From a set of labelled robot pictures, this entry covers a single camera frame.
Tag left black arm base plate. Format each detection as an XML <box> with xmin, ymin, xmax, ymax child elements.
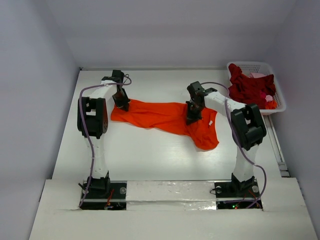
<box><xmin>80</xmin><ymin>181</ymin><xmax>127</xmax><ymax>211</ymax></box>

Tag small orange garment in basket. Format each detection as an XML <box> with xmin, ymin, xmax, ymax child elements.
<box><xmin>265</xmin><ymin>100</ymin><xmax>278</xmax><ymax>110</ymax></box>

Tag dark red t shirt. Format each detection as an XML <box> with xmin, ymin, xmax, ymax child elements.
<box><xmin>228</xmin><ymin>63</ymin><xmax>276</xmax><ymax>110</ymax></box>

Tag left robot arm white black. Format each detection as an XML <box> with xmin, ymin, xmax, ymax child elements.
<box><xmin>77</xmin><ymin>70</ymin><xmax>132</xmax><ymax>198</ymax></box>

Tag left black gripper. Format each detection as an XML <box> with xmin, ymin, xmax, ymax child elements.
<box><xmin>112</xmin><ymin>88</ymin><xmax>131</xmax><ymax>112</ymax></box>

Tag pink garment in basket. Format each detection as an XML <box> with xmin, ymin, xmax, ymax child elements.
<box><xmin>249</xmin><ymin>72</ymin><xmax>265</xmax><ymax>79</ymax></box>

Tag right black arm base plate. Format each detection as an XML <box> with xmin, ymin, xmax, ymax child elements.
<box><xmin>210</xmin><ymin>181</ymin><xmax>263</xmax><ymax>210</ymax></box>

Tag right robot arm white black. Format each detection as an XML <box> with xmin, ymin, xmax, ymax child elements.
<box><xmin>186</xmin><ymin>81</ymin><xmax>267</xmax><ymax>198</ymax></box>

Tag orange t shirt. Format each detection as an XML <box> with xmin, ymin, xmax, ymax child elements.
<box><xmin>110</xmin><ymin>99</ymin><xmax>219</xmax><ymax>151</ymax></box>

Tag white plastic basket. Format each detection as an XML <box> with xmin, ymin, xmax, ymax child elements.
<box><xmin>226</xmin><ymin>61</ymin><xmax>287</xmax><ymax>116</ymax></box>

